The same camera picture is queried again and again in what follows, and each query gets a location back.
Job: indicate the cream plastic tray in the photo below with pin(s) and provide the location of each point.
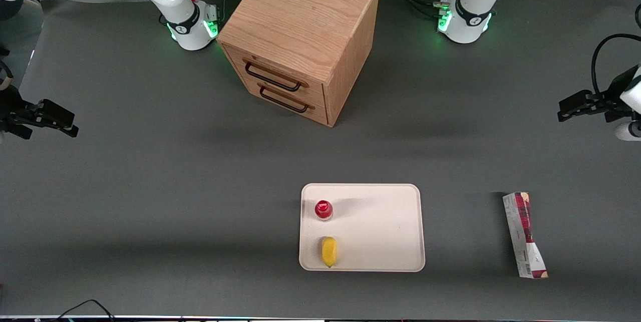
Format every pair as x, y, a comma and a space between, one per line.
380, 227

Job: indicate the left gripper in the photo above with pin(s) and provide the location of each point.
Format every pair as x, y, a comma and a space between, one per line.
612, 95

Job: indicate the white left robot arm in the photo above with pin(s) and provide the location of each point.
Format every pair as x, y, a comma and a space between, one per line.
470, 16

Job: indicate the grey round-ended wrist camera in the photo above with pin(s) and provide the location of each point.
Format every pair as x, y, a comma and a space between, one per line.
628, 131

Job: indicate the red cookie box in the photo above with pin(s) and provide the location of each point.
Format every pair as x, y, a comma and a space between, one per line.
523, 232

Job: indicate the wooden two-drawer cabinet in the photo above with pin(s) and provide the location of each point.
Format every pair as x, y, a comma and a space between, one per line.
305, 16

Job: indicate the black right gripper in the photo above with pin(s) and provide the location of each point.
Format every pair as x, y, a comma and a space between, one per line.
11, 109

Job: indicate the yellow toy lemon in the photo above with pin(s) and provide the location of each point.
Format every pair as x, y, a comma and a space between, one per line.
329, 252

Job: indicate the red-capped small bottle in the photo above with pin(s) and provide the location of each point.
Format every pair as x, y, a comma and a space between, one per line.
323, 209

